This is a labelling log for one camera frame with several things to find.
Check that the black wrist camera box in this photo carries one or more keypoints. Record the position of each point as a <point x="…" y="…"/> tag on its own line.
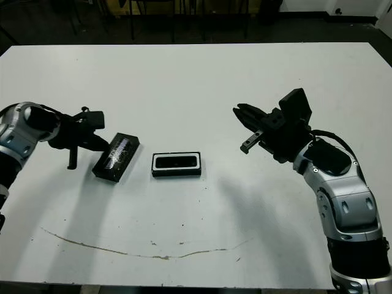
<point x="295" y="104"/>
<point x="95" y="120"/>

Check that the slim black camera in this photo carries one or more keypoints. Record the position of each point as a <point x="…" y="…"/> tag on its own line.
<point x="176" y="162"/>

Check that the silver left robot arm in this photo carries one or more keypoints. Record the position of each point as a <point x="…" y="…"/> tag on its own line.
<point x="15" y="137"/>

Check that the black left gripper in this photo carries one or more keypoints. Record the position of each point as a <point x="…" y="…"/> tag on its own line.
<point x="72" y="134"/>

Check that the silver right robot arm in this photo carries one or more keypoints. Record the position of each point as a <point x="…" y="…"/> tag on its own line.
<point x="346" y="190"/>

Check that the black box base white insert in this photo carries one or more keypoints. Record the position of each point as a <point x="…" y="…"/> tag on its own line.
<point x="176" y="174"/>

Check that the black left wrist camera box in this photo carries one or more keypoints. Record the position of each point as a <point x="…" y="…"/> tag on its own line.
<point x="95" y="120"/>

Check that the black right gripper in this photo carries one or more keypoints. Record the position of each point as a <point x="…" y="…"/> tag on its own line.
<point x="281" y="137"/>

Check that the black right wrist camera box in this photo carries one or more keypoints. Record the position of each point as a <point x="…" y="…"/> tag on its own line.
<point x="295" y="104"/>

